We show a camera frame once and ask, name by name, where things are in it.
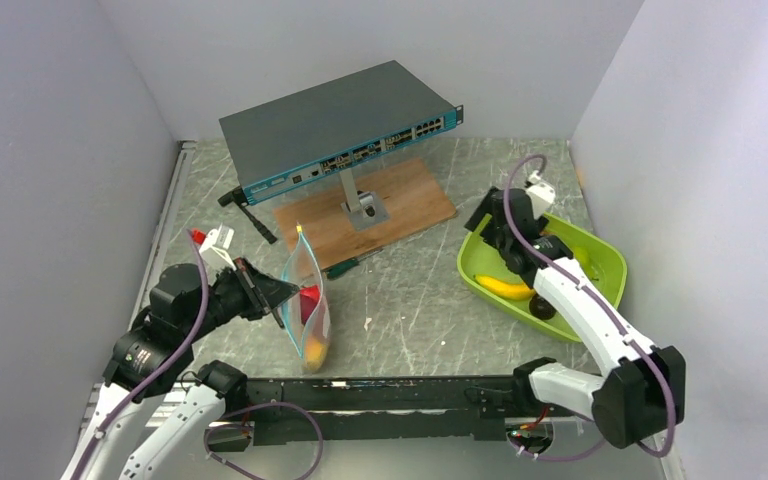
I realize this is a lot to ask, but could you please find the green handled screwdriver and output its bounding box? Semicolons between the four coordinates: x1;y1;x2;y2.
325;248;382;280

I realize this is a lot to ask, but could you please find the green pear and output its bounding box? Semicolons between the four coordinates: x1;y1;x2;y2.
571;246;594;275

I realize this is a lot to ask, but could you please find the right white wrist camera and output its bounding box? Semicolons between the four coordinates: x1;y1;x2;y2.
525;170;556;219

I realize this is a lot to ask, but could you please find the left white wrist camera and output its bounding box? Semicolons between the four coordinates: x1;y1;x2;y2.
189;224;234;271

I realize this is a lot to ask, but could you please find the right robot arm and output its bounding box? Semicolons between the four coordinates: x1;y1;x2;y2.
465;185;686;448

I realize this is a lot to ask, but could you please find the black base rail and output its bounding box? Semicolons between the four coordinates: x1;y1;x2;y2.
178;376;574;447

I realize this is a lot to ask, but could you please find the purple sweet potato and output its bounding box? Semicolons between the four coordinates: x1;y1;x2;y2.
303;298;330;342

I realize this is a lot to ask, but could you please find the red apple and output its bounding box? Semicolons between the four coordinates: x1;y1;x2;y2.
299;285;322;324

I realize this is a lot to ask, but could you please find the clear zip top bag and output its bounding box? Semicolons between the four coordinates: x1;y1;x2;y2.
280;224;331;373

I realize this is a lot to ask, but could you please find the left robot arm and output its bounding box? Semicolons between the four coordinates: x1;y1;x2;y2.
62;258;300;479

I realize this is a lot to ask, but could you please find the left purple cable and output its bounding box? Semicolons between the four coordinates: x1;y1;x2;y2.
65;229;213;480

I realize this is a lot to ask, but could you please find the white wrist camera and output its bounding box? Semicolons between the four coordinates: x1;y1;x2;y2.
525;170;556;219
189;224;234;271

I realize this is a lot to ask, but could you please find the orange yellow mango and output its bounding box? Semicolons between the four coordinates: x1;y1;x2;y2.
302;337;329;373

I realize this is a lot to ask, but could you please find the wooden board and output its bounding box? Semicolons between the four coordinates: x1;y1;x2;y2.
273;158;456;269

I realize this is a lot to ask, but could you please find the dark purple mangosteen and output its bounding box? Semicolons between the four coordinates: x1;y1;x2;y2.
528;295;556;321

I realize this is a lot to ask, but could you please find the yellow banana left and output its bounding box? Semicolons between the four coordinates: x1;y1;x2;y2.
474;275;536;301

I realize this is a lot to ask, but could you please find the green plastic tray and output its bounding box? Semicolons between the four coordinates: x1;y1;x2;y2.
456;213;628;343

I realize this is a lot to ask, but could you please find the grey teal network switch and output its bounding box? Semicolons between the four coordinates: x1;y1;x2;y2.
219;60;464;205

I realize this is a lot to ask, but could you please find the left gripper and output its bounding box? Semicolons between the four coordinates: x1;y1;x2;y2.
183;254;300;341

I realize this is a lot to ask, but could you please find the grey metal stand bracket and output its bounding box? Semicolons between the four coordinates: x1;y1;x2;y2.
339;169;390;232

